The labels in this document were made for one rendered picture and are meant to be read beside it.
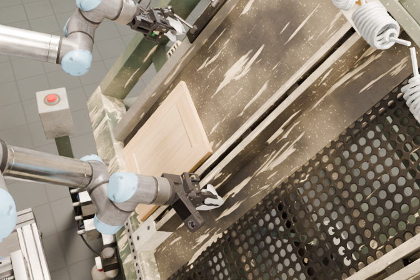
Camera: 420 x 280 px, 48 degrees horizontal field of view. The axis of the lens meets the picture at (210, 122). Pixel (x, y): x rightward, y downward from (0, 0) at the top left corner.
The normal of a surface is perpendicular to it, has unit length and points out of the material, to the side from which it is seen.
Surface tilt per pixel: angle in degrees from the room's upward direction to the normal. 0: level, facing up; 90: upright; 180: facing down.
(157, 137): 56
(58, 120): 90
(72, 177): 76
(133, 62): 90
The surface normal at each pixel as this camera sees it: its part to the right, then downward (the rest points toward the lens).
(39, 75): 0.08, -0.62
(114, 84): 0.31, 0.76
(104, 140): -0.74, -0.18
